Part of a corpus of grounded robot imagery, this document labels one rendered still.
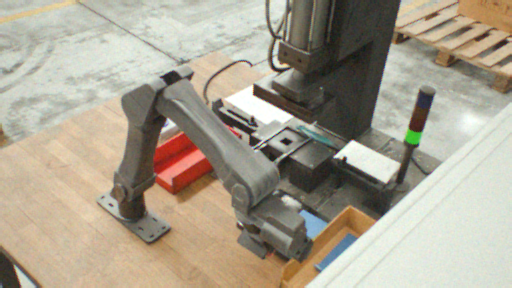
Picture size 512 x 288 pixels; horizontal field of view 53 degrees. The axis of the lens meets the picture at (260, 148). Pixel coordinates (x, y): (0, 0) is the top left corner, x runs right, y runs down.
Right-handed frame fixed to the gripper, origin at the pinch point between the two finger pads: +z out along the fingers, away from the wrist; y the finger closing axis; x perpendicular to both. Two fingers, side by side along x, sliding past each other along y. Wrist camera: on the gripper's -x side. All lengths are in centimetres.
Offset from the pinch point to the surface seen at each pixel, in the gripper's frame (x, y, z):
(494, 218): -36, -7, -84
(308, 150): 11.8, 26.4, 15.7
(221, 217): 18.2, -0.5, 10.3
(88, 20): 292, 91, 168
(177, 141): 42.9, 10.3, 11.8
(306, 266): -5.7, 0.5, 10.1
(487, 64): 22, 211, 217
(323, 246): -5.6, 6.8, 13.4
